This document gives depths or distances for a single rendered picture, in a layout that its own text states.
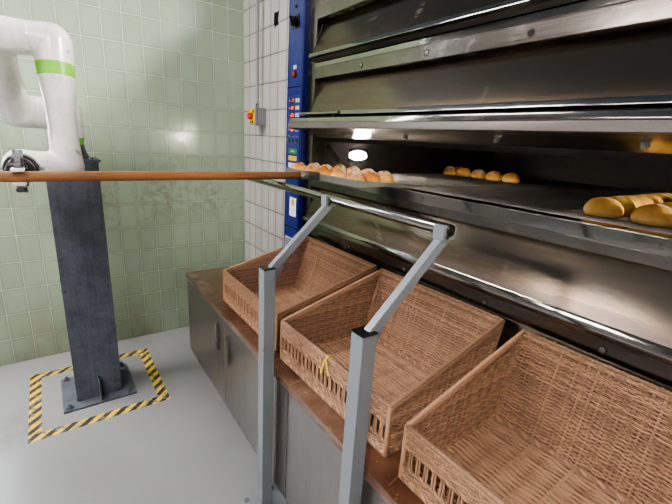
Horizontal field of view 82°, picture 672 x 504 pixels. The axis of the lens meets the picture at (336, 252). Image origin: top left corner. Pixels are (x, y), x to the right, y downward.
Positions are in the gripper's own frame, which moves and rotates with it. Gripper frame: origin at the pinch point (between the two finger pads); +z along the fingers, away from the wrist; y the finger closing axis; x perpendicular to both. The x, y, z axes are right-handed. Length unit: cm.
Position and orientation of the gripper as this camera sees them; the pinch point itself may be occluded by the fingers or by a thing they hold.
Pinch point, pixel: (18, 176)
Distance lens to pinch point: 142.6
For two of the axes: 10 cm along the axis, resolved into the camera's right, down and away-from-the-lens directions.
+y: -0.6, 9.6, 2.8
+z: 5.9, 2.6, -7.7
